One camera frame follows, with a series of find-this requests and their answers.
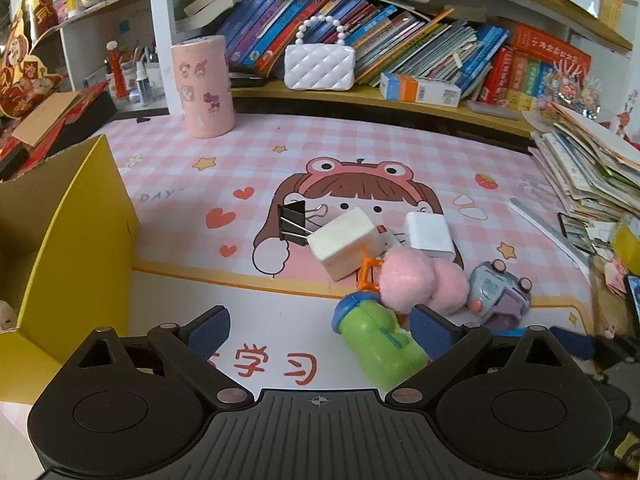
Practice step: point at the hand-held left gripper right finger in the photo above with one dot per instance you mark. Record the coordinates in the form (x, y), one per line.
(429, 326)

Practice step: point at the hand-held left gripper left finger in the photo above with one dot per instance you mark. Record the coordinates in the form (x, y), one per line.
(211, 331)

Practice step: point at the green toy water gun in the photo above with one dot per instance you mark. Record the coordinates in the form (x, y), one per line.
(372, 337)

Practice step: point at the black binder clip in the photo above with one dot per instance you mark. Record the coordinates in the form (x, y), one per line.
(292, 220)

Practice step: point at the yellow cardboard box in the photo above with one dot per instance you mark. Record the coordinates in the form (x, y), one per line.
(75, 240)

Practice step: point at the large pink pom-pom ball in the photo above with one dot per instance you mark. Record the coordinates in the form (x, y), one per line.
(407, 280)

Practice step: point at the grey toy car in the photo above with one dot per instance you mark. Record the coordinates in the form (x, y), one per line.
(497, 292)

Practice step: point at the white charger adapter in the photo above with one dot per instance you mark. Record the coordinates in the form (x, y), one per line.
(429, 235)

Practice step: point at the cream white eraser block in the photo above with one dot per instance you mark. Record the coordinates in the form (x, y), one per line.
(342, 240)

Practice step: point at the clear plastic ruler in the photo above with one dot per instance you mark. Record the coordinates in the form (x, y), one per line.
(547, 232)

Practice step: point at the pink checked cartoon desk mat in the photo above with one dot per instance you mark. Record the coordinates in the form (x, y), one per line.
(210, 180)

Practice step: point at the black phone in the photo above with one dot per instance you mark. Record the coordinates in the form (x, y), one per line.
(575, 232)

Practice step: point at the grey pencil case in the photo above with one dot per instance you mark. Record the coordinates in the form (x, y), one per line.
(492, 110)

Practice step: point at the stack of paper booklets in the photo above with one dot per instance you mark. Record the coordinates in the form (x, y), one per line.
(590, 160)

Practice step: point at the orange blue white carton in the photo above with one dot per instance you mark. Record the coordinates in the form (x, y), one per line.
(417, 89)

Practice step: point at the pink cylinder container with stickers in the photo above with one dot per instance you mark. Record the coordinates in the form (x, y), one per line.
(202, 85)

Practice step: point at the white spray bottle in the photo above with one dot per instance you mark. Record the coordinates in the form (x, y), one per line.
(141, 82)

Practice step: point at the stack of red envelopes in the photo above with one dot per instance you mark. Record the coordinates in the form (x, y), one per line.
(75, 107)

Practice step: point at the brown cardboard sheet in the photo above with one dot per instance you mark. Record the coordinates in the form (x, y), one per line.
(42, 117)

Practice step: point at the row of red dictionaries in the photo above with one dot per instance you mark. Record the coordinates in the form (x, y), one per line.
(530, 67)

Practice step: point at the colourful paper ornament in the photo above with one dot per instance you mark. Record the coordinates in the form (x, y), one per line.
(575, 85)

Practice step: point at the row of colourful books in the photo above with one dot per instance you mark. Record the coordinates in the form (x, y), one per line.
(400, 40)

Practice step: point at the white shelf upright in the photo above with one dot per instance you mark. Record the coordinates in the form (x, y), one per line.
(162, 35)

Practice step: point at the red gold paper decorations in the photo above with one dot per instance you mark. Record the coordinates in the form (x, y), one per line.
(22, 65)

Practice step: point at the stack of thick beige books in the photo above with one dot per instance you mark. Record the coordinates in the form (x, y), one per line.
(215, 0)

